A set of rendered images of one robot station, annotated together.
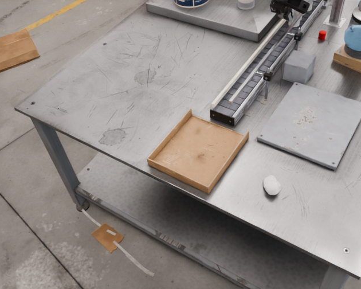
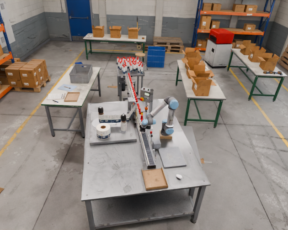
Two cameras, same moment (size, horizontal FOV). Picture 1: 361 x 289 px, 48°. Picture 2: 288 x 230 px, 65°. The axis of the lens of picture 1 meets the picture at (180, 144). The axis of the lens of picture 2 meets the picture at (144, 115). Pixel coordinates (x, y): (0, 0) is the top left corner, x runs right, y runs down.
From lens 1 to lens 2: 1.78 m
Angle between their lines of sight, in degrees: 40
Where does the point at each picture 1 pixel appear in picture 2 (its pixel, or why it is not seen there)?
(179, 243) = (147, 217)
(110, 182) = (106, 215)
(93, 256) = not seen: outside the picture
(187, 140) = (148, 177)
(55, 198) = not seen: outside the picture
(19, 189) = not seen: outside the picture
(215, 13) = (117, 137)
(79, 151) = (70, 216)
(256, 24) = (133, 136)
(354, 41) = (169, 132)
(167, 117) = (136, 175)
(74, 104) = (102, 186)
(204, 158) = (157, 179)
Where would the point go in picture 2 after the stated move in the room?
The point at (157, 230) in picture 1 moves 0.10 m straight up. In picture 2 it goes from (137, 219) to (137, 214)
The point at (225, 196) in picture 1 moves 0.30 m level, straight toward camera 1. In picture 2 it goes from (172, 185) to (191, 203)
